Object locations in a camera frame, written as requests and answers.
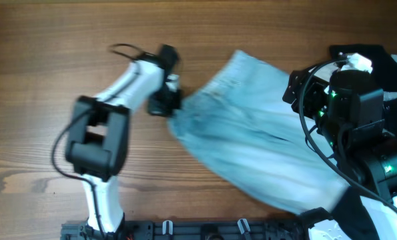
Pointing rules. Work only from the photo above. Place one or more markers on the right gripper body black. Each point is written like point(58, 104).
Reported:
point(311, 98)

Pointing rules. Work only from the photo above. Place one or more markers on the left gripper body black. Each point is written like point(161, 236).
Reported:
point(166, 102)

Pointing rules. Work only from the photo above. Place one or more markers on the light blue denim jeans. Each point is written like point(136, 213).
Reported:
point(240, 128)

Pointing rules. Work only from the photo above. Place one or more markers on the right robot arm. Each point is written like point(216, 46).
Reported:
point(347, 110)

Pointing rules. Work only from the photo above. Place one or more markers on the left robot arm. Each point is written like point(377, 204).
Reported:
point(98, 134)

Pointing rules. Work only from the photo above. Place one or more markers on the black and white shirt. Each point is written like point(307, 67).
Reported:
point(384, 65)

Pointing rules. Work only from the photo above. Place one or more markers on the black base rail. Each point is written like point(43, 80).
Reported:
point(202, 230)

